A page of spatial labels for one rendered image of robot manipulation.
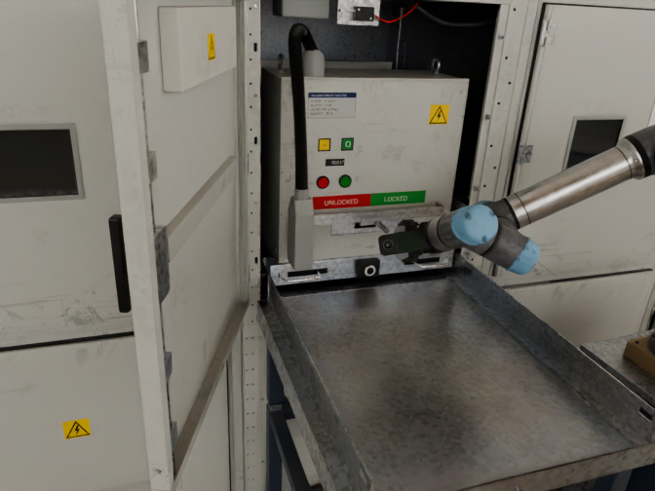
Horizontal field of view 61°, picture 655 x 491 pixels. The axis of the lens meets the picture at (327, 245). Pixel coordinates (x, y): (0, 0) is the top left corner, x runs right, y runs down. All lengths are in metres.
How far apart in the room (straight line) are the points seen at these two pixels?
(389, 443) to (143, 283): 0.54
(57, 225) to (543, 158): 1.22
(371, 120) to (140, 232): 0.83
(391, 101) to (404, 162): 0.16
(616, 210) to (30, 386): 1.66
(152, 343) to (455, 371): 0.69
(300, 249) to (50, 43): 0.66
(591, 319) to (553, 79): 0.83
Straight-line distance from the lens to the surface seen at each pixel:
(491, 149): 1.55
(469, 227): 1.05
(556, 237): 1.76
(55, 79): 1.23
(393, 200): 1.50
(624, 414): 1.24
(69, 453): 1.64
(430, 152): 1.50
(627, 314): 2.13
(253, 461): 1.77
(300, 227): 1.31
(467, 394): 1.19
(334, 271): 1.50
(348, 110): 1.38
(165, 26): 0.82
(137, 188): 0.69
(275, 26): 2.07
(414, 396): 1.16
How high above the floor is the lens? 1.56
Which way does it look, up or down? 24 degrees down
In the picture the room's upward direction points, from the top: 3 degrees clockwise
